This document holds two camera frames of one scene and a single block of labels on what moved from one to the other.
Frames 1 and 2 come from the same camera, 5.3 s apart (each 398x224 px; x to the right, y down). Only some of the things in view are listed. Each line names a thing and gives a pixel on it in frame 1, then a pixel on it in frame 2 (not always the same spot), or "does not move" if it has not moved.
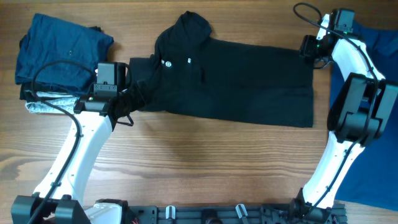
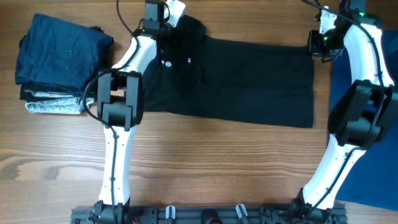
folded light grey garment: (67, 102) does not move
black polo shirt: (191, 73) does not move
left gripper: (138, 103) -> (178, 30)
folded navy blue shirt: (48, 40) does not move
